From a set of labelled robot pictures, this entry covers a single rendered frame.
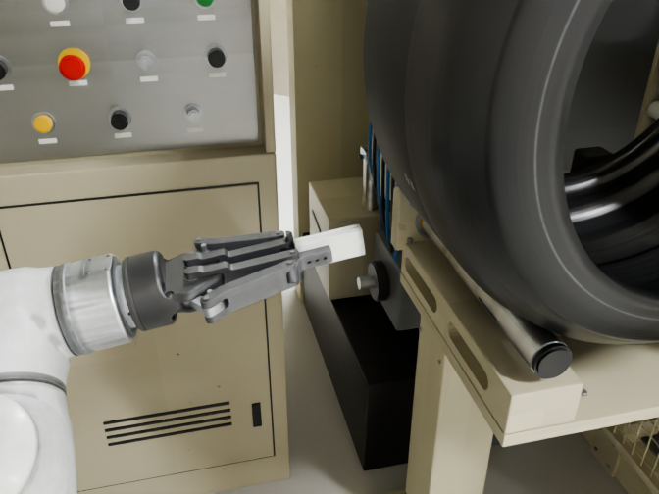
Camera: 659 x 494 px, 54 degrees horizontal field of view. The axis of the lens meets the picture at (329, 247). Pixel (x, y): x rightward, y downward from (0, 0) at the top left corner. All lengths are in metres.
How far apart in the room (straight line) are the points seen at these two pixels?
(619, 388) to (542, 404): 0.14
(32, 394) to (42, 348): 0.04
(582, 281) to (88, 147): 0.92
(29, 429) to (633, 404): 0.65
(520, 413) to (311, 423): 1.20
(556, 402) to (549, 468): 1.11
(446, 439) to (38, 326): 0.90
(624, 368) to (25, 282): 0.71
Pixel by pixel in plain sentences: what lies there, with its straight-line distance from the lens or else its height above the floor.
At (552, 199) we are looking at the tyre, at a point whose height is 1.12.
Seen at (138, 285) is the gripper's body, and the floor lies 1.02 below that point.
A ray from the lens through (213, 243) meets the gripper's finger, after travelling 0.68.
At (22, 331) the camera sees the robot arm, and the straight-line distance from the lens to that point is 0.62.
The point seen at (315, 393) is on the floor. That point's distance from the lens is 1.99.
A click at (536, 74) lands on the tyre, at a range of 0.51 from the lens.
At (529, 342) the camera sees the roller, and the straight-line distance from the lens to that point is 0.73.
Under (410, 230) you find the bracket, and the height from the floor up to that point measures 0.88.
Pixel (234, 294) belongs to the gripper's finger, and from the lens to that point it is 0.60.
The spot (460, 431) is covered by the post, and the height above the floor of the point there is 0.40.
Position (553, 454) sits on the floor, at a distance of 1.92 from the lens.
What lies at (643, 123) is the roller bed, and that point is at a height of 0.97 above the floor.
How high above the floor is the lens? 1.35
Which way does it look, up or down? 30 degrees down
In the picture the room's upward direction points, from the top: straight up
